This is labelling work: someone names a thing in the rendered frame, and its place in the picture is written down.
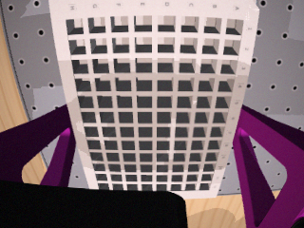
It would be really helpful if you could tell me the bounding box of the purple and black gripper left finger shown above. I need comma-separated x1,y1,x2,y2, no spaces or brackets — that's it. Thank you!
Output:
0,104,76,187

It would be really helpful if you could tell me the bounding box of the white grid plate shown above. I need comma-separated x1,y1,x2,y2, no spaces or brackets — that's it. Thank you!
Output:
48,0,259,199

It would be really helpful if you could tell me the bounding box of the grey flat base plate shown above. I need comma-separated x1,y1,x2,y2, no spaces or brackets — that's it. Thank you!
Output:
0,0,304,196

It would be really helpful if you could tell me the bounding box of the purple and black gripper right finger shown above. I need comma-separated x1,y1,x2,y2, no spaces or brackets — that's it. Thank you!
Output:
233,104,304,228

